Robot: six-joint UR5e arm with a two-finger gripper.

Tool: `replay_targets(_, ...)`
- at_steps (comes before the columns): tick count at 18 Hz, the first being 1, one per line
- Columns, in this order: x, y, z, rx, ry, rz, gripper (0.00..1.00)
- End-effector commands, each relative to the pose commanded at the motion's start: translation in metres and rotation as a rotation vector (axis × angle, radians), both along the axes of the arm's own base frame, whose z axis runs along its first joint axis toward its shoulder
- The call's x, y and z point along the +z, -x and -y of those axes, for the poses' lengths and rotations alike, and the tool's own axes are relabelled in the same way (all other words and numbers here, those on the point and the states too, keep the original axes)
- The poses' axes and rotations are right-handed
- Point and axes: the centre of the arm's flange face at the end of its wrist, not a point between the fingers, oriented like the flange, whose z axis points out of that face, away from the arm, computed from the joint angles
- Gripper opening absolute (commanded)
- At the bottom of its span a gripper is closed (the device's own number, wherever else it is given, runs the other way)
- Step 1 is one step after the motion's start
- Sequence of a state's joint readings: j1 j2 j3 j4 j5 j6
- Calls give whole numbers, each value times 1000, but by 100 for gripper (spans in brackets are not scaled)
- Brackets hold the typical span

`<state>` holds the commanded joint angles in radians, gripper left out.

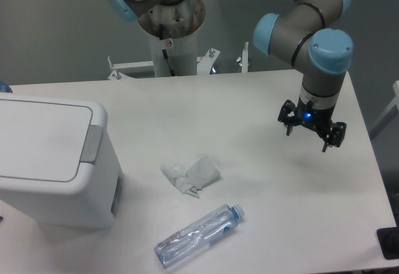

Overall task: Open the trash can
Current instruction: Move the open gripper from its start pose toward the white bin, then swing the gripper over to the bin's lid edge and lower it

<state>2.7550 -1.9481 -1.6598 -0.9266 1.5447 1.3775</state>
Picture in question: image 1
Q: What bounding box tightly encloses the white frame at right edge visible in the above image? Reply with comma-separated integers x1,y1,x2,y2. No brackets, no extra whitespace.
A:
369,80,398,140

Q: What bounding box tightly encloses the blue object at left edge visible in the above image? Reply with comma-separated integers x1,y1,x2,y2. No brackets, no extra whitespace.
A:
0,81,12,93

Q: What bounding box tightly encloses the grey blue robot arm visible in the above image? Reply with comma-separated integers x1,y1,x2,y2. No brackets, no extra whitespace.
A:
107,0,353,148

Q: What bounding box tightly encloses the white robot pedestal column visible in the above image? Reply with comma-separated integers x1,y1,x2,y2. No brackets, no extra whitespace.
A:
137,0,206,77

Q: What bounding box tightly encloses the black object at table edge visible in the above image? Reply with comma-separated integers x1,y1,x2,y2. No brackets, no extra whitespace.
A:
377,227,398,260

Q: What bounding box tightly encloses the crumpled white paper wrapper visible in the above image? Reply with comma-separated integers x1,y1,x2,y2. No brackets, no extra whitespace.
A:
160,154,221,199

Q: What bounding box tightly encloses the clear plastic water bottle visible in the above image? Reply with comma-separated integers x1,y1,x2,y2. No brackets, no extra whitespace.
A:
154,204,244,269

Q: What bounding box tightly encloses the white push-lid trash can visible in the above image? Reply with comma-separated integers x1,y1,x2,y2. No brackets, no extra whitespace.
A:
1,93,123,228

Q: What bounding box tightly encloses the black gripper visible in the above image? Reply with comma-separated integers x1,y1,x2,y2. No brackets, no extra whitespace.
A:
277,95,347,153

